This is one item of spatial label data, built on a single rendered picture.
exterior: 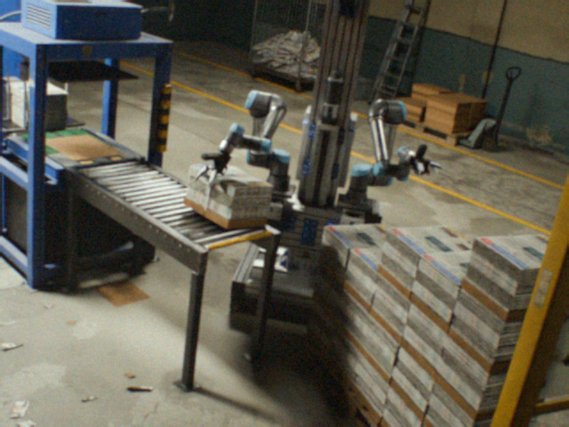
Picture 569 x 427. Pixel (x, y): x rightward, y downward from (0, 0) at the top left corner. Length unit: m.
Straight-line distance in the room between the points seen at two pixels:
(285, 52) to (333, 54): 7.18
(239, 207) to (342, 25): 1.32
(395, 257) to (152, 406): 1.43
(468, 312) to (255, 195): 1.36
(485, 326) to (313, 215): 1.83
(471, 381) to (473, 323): 0.24
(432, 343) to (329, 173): 1.62
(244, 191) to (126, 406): 1.24
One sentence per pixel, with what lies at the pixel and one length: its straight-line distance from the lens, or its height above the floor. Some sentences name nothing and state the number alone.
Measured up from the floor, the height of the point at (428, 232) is 1.07.
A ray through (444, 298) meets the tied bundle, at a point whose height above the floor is 0.97.
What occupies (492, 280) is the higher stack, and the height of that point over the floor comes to 1.18.
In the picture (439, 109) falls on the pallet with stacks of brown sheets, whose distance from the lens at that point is 9.91.
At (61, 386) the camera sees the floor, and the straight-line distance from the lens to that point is 3.87.
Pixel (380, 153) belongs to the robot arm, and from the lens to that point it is 4.09.
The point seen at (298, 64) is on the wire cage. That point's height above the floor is 0.43.
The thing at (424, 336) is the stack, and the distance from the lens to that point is 3.21.
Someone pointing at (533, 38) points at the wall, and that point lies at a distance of 10.43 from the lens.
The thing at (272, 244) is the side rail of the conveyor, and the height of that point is 0.74.
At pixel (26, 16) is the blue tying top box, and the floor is 1.62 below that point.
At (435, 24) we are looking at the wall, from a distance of 11.23.
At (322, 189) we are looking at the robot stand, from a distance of 4.45.
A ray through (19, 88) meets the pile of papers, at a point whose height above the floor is 1.06.
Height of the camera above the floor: 2.27
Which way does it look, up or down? 21 degrees down
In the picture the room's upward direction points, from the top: 9 degrees clockwise
